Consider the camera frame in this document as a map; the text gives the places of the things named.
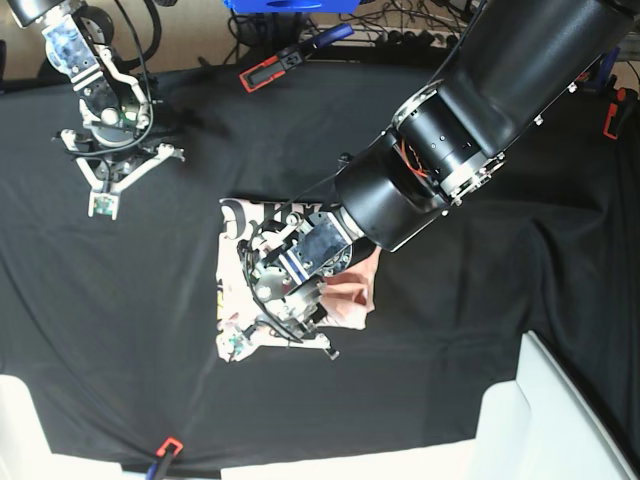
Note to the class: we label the orange blue clamp top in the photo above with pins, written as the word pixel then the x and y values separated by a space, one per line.
pixel 291 57

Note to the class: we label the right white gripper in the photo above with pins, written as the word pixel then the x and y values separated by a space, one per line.
pixel 112 160

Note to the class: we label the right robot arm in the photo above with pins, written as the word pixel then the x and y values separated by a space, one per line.
pixel 78 45

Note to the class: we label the pink T-shirt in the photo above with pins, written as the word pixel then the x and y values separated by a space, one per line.
pixel 265 243

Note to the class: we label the white table frame left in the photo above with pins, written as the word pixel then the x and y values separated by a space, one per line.
pixel 25 451

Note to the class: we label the orange blue clamp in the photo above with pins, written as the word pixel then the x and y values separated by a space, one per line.
pixel 605 84
pixel 291 57
pixel 165 456

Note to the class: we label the blue plastic box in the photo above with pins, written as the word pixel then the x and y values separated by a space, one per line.
pixel 292 6

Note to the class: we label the orange blue clamp right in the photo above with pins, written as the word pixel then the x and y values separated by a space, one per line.
pixel 605 84

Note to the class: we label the black table cloth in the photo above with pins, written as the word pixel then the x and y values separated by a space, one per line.
pixel 111 323

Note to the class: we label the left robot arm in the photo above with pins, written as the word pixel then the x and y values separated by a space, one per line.
pixel 514 59

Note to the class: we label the black power strip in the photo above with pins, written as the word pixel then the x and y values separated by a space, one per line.
pixel 408 37

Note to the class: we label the orange blue clamp bottom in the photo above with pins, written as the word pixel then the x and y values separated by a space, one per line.
pixel 165 456

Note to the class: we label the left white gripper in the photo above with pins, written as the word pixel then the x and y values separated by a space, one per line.
pixel 289 319

